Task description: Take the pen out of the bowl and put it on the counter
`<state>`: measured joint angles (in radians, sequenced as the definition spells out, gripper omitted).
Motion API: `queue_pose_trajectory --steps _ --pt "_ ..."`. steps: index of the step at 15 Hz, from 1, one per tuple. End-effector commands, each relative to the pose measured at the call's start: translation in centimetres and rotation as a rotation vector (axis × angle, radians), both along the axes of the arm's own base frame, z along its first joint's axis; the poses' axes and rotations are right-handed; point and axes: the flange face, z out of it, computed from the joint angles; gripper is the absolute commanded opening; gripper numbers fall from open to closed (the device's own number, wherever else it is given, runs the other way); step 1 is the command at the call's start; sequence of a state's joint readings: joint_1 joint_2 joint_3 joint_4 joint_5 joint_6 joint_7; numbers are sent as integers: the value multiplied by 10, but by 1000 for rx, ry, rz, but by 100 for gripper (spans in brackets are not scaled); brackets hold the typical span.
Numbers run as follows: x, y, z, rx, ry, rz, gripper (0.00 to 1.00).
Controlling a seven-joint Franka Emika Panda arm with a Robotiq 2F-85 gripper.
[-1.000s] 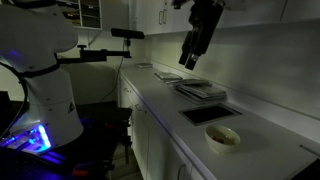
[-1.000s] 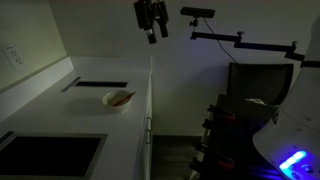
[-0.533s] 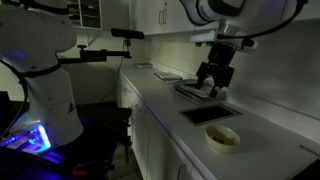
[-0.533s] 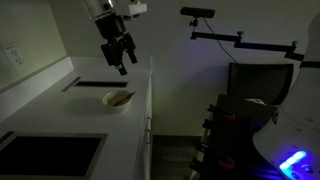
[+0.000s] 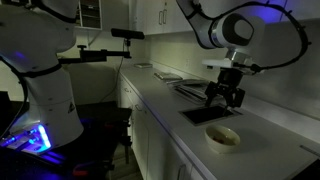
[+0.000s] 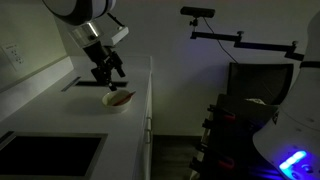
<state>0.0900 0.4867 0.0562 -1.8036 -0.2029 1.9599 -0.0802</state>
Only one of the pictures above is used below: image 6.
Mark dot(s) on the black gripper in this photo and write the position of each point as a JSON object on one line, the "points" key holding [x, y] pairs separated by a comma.
{"points": [[97, 55]]}

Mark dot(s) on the red pen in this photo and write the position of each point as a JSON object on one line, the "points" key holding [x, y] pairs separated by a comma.
{"points": [[125, 97]]}

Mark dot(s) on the white round bowl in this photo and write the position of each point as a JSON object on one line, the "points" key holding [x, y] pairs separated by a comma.
{"points": [[116, 107]]}

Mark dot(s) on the white lower cabinet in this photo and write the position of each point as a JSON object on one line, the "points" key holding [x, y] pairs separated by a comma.
{"points": [[146, 156]]}

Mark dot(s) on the dark flat tray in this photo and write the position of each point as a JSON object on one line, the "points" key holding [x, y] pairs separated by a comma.
{"points": [[50, 155]]}

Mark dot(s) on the black robot cart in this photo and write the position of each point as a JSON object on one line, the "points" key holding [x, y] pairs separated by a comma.
{"points": [[233, 143]]}

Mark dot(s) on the white crumpled item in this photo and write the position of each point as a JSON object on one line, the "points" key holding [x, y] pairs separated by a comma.
{"points": [[256, 101]]}

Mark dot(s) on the black office chair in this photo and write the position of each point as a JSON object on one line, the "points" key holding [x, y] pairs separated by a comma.
{"points": [[260, 80]]}

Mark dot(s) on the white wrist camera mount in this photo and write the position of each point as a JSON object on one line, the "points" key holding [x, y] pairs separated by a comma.
{"points": [[118, 35]]}

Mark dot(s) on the white wall outlet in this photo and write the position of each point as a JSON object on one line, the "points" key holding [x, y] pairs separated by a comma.
{"points": [[14, 57]]}

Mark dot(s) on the black stereo camera bar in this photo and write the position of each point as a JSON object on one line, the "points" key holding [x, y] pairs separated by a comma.
{"points": [[197, 12]]}

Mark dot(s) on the black articulated camera mount arm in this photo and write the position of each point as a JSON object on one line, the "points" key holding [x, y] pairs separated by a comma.
{"points": [[256, 45]]}

